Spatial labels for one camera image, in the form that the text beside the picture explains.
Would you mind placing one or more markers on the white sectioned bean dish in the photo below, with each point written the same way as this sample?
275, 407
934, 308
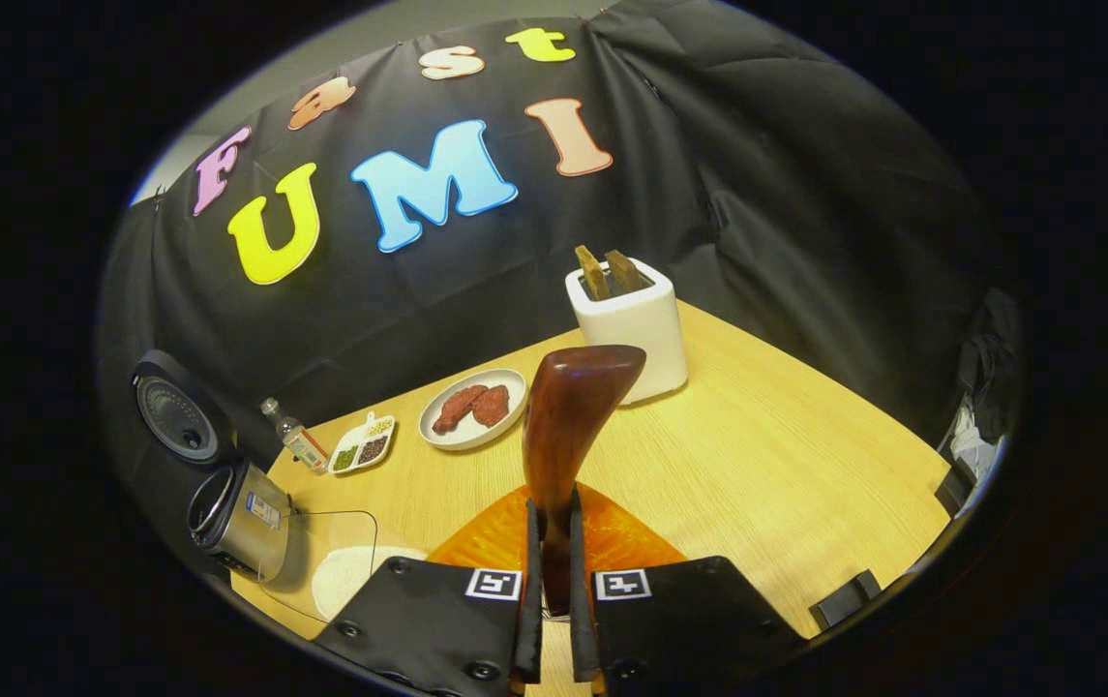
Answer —
362, 447

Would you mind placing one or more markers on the black backdrop cloth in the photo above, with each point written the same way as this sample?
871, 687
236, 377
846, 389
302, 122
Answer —
757, 194

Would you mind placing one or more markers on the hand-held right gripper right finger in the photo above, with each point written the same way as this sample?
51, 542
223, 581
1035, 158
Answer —
689, 620

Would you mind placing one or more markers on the dark grey rice cooker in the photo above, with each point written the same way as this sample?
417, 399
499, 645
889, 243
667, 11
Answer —
239, 518

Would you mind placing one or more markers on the white oval plate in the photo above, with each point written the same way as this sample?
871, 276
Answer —
471, 440

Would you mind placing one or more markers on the white rice pile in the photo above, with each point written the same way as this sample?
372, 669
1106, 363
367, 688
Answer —
350, 576

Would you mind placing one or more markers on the clear plastic rice container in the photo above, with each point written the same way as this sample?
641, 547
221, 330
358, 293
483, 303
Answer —
321, 537

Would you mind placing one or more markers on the small clear glass bottle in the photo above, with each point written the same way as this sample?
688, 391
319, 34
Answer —
300, 440

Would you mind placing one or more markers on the white toaster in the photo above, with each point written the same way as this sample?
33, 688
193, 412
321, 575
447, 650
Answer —
636, 334

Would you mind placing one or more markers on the red meat piece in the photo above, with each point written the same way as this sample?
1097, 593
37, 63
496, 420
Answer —
493, 405
457, 409

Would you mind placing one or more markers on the dark cloth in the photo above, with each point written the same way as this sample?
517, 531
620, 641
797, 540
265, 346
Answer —
984, 358

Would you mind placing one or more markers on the black table clamp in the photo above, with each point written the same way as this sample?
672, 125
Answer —
844, 598
955, 489

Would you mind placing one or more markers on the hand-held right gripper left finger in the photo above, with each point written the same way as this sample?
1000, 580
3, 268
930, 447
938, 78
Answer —
428, 620

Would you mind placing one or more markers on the brown wooden spoon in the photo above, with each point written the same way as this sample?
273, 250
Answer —
573, 407

